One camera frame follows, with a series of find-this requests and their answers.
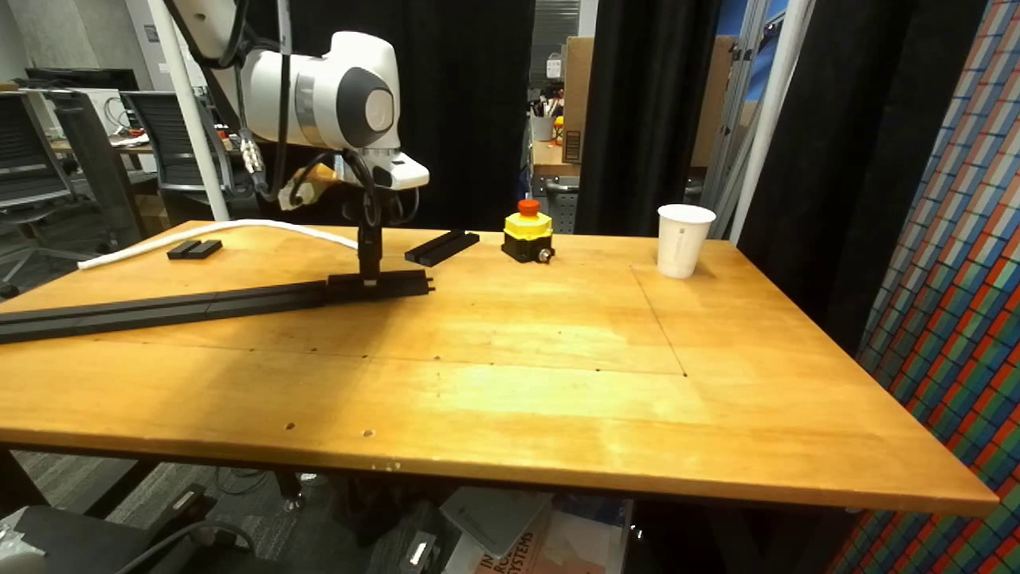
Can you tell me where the black curtain left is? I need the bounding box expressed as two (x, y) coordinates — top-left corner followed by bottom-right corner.
(206, 0), (540, 233)

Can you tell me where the colourful checkered panel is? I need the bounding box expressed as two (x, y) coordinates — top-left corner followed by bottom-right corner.
(830, 0), (1020, 574)

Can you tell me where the white plastic tube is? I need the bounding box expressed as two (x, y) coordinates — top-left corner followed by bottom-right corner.
(76, 221), (359, 271)

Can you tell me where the long black rail piece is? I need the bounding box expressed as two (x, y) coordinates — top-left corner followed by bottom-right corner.
(0, 305), (116, 343)

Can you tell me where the black curtain right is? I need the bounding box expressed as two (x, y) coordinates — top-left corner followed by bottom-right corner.
(578, 0), (988, 349)

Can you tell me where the yellow red emergency stop button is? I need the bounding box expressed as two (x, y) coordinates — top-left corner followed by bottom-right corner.
(502, 199), (554, 264)

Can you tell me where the small black block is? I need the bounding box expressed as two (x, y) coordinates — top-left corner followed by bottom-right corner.
(165, 238), (225, 260)

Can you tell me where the black rail piece front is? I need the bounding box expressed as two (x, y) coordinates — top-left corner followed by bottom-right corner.
(328, 271), (432, 299)

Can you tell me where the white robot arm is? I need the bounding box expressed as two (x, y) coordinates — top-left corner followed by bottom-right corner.
(163, 0), (432, 287)

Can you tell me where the black rail piece back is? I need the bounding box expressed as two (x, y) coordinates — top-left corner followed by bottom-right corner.
(404, 231), (479, 264)

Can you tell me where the white paper cup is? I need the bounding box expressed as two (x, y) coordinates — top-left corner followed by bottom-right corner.
(656, 203), (718, 279)

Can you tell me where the white metal pole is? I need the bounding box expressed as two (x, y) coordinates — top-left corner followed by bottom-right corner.
(728, 0), (818, 243)

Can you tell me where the black curtain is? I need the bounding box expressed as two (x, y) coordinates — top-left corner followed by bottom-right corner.
(578, 0), (988, 349)
(206, 0), (540, 233)

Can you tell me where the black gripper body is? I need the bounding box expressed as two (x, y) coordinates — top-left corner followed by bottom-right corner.
(359, 188), (385, 260)

